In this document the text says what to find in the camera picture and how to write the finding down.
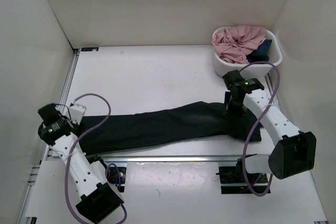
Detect black trousers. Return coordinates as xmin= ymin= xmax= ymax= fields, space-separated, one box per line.
xmin=79 ymin=101 xmax=257 ymax=155

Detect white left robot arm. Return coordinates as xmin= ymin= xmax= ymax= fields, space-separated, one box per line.
xmin=38 ymin=103 xmax=124 ymax=223

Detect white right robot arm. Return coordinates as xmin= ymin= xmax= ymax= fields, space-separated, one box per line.
xmin=223 ymin=70 xmax=317 ymax=182

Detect dark blue garment in basket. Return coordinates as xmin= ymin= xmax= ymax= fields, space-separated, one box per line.
xmin=247 ymin=39 xmax=272 ymax=63

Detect white plastic laundry basket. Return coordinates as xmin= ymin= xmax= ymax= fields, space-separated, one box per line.
xmin=212 ymin=25 xmax=282 ymax=77

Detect pink garment in basket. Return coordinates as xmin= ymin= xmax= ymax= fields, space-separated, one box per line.
xmin=212 ymin=25 xmax=267 ymax=64

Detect small blue label sticker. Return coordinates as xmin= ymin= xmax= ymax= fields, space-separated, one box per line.
xmin=81 ymin=47 xmax=99 ymax=52

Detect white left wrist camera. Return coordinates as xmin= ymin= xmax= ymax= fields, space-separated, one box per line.
xmin=69 ymin=104 xmax=87 ymax=125

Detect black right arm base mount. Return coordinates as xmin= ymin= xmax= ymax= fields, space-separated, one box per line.
xmin=216 ymin=166 xmax=268 ymax=195

